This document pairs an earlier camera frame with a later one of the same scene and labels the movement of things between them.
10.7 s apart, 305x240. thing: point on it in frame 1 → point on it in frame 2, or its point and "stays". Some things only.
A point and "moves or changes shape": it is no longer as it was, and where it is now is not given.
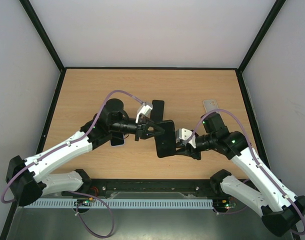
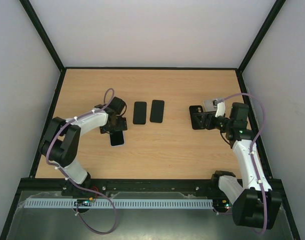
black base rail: (147, 188) stays
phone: (165, 143) moves or changes shape
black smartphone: (157, 112) stays
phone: (118, 139) stays
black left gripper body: (141, 129) → (122, 125)
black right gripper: (195, 149) → (208, 120)
